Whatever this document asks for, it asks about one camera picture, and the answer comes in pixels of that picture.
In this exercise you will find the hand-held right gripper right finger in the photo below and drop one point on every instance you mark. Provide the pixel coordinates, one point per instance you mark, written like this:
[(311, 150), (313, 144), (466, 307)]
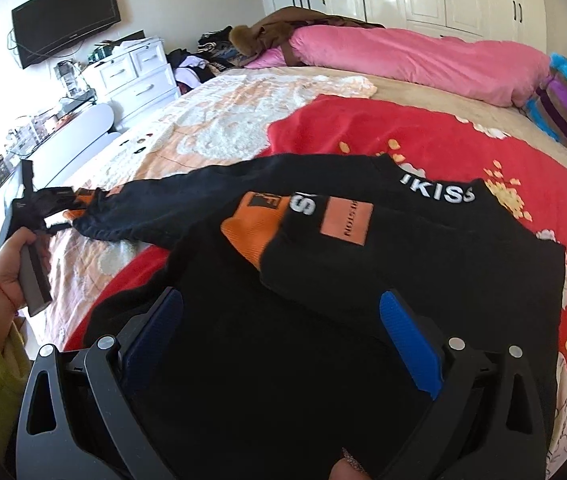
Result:
[(408, 345)]

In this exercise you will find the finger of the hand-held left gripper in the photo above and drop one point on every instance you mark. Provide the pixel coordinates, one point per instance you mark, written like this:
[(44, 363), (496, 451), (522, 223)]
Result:
[(79, 196), (56, 229)]

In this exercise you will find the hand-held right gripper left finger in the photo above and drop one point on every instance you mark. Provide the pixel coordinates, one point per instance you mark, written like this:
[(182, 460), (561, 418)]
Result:
[(156, 330)]

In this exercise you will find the black sweater with orange patches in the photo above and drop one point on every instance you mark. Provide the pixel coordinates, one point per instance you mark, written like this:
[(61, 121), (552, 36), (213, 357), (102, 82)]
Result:
[(313, 285)]

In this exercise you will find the pile of dark clothes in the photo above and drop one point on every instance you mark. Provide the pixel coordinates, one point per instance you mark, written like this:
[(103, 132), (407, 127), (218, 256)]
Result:
[(198, 67)]

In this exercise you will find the person's left hand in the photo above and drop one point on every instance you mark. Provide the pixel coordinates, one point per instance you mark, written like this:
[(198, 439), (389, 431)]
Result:
[(7, 267)]

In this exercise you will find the person's right hand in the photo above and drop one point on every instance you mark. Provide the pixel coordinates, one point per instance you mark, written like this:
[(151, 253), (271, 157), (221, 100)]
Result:
[(346, 466)]

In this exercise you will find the white desk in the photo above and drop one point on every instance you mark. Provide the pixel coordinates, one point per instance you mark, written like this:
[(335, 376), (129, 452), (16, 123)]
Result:
[(63, 145)]

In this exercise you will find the clear plastic organizer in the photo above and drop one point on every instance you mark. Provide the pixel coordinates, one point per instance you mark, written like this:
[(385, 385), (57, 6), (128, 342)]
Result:
[(33, 130)]

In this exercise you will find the white drawer cabinet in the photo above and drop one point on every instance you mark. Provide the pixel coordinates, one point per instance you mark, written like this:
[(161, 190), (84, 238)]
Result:
[(133, 75)]

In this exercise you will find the peach and white fleece blanket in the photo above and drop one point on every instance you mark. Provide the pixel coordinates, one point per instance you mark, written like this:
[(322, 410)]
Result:
[(203, 125)]

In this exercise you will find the red floral blanket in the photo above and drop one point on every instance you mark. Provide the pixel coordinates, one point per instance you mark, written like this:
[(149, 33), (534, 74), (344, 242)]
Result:
[(363, 125)]

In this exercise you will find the beige bed sheet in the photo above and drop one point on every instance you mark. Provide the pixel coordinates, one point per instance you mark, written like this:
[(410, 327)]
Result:
[(438, 97)]

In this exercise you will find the brown fur-trimmed coat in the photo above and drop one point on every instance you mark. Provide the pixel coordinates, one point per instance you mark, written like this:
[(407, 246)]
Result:
[(273, 30)]

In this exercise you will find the pink pillow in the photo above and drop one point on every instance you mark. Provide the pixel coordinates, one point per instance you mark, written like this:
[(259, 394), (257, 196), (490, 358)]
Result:
[(413, 55)]

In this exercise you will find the black wall television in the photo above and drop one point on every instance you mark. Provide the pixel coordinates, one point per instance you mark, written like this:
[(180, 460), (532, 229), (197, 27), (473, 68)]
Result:
[(63, 20)]

